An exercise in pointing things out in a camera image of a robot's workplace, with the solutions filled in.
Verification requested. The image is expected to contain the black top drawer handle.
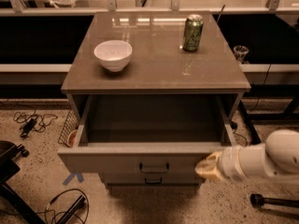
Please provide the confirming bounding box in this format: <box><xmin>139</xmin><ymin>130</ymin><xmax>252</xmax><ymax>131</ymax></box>
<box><xmin>139</xmin><ymin>163</ymin><xmax>170</xmax><ymax>175</ymax></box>

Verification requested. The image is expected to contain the clear glass cup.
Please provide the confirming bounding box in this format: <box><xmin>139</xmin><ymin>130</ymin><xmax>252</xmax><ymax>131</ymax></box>
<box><xmin>233</xmin><ymin>45</ymin><xmax>249</xmax><ymax>63</ymax></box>

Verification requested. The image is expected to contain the black drawer handle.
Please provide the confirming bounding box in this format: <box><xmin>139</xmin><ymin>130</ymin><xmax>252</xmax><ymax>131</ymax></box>
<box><xmin>139</xmin><ymin>163</ymin><xmax>170</xmax><ymax>175</ymax></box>
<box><xmin>144</xmin><ymin>177</ymin><xmax>163</xmax><ymax>185</ymax></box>

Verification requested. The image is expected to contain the grey top drawer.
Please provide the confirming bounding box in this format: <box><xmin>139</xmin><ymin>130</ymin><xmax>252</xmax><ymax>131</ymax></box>
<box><xmin>58</xmin><ymin>94</ymin><xmax>233</xmax><ymax>174</ymax></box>

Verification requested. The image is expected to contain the grey drawer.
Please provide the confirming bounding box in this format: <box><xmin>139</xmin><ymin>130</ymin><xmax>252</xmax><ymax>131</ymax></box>
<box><xmin>99</xmin><ymin>173</ymin><xmax>203</xmax><ymax>187</ymax></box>
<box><xmin>58</xmin><ymin>94</ymin><xmax>233</xmax><ymax>174</ymax></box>

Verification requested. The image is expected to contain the black metal stand leg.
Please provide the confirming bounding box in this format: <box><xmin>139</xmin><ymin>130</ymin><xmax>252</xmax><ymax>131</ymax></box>
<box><xmin>238</xmin><ymin>102</ymin><xmax>261</xmax><ymax>145</ymax></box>

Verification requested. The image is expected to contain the green soda can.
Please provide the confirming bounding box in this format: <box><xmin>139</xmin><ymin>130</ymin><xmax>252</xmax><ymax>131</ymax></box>
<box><xmin>183</xmin><ymin>14</ymin><xmax>204</xmax><ymax>51</ymax></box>

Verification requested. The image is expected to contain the blue tape cross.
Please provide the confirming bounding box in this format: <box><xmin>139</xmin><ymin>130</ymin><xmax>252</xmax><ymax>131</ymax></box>
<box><xmin>63</xmin><ymin>173</ymin><xmax>84</xmax><ymax>186</ymax></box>

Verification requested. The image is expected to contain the black power adapter with cable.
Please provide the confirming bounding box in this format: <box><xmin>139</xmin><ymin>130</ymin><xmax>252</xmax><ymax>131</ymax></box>
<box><xmin>13</xmin><ymin>105</ymin><xmax>58</xmax><ymax>139</ymax></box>

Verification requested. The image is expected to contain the black tube with cable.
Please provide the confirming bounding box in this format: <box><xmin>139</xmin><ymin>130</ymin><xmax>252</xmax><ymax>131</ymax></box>
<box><xmin>43</xmin><ymin>189</ymin><xmax>90</xmax><ymax>224</ymax></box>

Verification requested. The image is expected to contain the black cylinder bar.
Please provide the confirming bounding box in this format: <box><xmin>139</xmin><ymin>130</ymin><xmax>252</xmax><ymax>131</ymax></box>
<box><xmin>250</xmin><ymin>194</ymin><xmax>299</xmax><ymax>208</ymax></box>

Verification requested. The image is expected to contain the black lower drawer handle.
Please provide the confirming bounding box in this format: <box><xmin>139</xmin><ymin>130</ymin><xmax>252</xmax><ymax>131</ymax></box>
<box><xmin>144</xmin><ymin>177</ymin><xmax>163</xmax><ymax>185</ymax></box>

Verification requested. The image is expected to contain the white ceramic bowl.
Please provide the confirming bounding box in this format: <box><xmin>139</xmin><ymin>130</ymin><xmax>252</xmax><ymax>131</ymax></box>
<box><xmin>93</xmin><ymin>40</ymin><xmax>133</xmax><ymax>72</ymax></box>

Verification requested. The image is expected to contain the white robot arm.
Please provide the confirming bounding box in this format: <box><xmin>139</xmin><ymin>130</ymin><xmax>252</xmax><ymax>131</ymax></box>
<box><xmin>195</xmin><ymin>130</ymin><xmax>299</xmax><ymax>184</ymax></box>

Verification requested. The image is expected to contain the wire mesh basket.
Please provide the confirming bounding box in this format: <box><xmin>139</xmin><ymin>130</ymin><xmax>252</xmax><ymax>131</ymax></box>
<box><xmin>58</xmin><ymin>110</ymin><xmax>78</xmax><ymax>147</ymax></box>

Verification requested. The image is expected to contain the black office chair base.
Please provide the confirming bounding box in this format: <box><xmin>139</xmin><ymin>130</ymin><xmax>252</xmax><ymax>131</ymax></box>
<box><xmin>0</xmin><ymin>141</ymin><xmax>45</xmax><ymax>224</ymax></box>

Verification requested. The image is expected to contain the grey lower drawer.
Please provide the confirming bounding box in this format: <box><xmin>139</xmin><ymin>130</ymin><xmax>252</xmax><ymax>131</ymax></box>
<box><xmin>99</xmin><ymin>173</ymin><xmax>203</xmax><ymax>187</ymax></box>

